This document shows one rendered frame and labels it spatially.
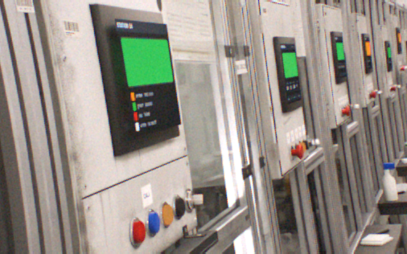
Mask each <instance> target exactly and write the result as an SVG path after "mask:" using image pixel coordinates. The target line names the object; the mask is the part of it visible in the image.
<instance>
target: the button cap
mask: <svg viewBox="0 0 407 254"><path fill-rule="evenodd" d="M149 226H150V230H151V232H152V233H158V232H159V228H160V218H159V216H158V213H157V212H151V213H150V216H149Z"/></svg>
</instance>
